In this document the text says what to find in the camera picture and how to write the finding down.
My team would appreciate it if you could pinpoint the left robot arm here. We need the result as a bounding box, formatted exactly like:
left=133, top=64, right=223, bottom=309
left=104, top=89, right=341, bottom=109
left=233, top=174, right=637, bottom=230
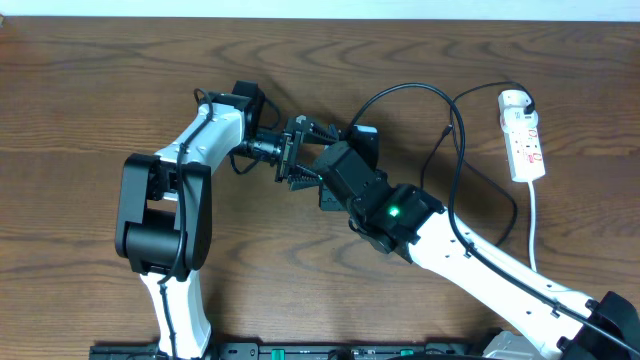
left=115, top=81, right=340, bottom=359

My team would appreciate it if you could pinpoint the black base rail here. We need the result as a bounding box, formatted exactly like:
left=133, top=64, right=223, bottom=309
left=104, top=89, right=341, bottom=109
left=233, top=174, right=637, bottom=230
left=88, top=342, right=481, bottom=360

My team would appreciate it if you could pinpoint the white power strip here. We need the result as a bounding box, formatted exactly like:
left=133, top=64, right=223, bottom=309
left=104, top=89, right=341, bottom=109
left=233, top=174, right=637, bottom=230
left=498, top=89, right=546, bottom=183

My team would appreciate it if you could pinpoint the white power strip cord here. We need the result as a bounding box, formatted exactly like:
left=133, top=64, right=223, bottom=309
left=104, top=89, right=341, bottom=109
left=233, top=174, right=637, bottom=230
left=527, top=180, right=538, bottom=274

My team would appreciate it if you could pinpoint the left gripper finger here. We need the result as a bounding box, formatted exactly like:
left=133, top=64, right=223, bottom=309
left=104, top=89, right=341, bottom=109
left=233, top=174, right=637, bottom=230
left=288, top=163, right=322, bottom=191
left=294, top=115, right=338, bottom=146

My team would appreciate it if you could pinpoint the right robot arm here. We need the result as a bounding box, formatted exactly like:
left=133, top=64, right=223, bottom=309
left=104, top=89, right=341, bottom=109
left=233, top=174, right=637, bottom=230
left=312, top=141, right=639, bottom=359

